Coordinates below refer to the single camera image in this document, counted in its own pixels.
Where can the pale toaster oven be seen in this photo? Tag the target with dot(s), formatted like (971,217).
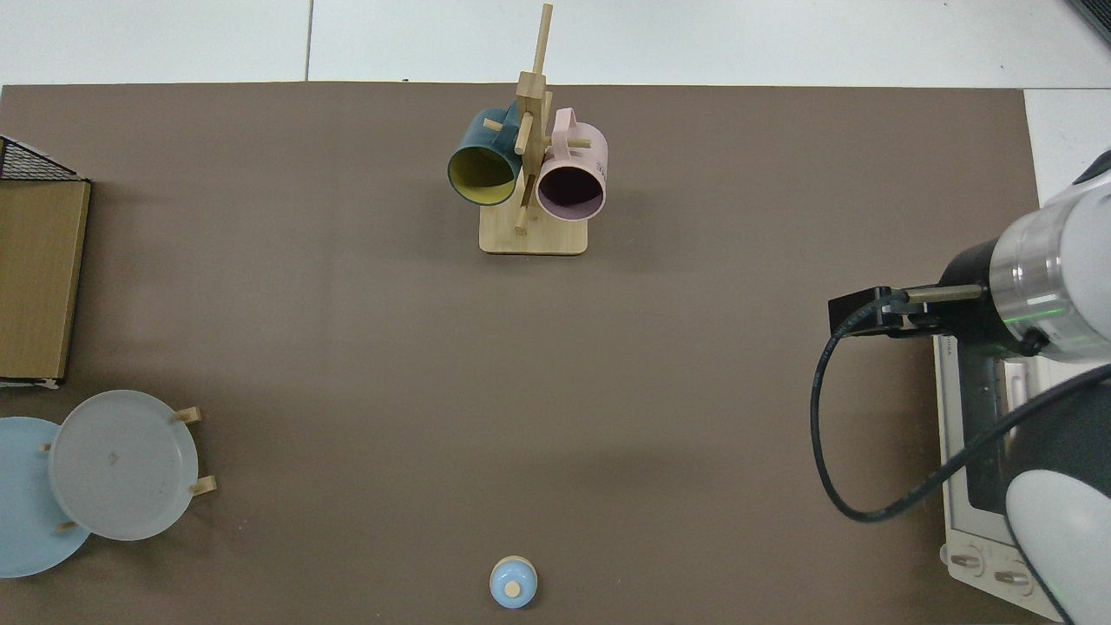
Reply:
(959,521)

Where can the brown table cloth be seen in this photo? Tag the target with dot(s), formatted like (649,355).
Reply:
(434,391)

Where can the wooden plate rack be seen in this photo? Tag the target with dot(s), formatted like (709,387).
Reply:
(204,486)

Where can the wooden cup stand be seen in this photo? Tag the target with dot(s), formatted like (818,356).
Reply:
(534,239)

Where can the dark teal mug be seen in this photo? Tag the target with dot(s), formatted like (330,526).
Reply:
(477,139)

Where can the dark grey flat object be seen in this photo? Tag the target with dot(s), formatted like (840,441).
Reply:
(1101,13)

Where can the pink mug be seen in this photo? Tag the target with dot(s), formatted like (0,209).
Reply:
(581,165)

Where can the light blue plate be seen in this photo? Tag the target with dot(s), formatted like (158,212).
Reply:
(26,503)

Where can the grey plate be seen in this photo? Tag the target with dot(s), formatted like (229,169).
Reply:
(121,464)

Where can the small blue round bell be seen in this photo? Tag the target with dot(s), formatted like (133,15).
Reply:
(513,583)

